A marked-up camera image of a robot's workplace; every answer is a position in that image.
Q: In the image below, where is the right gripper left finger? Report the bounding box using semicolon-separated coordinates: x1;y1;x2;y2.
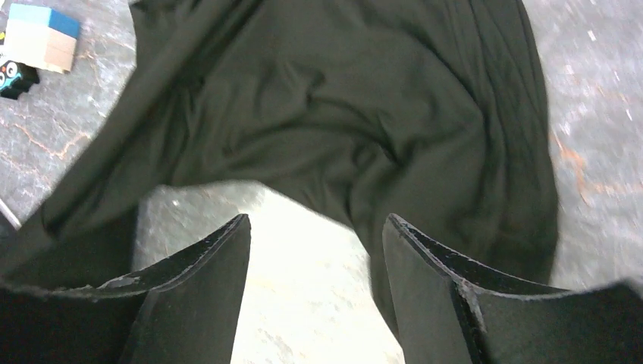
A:
1;214;251;363

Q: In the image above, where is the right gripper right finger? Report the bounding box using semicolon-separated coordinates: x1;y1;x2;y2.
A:
383;215;642;363

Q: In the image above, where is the black t-shirt garment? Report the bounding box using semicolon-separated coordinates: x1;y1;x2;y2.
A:
1;1;558;332

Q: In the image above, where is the blue owl toy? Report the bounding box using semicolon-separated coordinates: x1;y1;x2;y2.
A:
1;58;40;100

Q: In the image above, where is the blue white toy brick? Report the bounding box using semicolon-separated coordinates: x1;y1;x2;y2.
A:
4;3;80;74

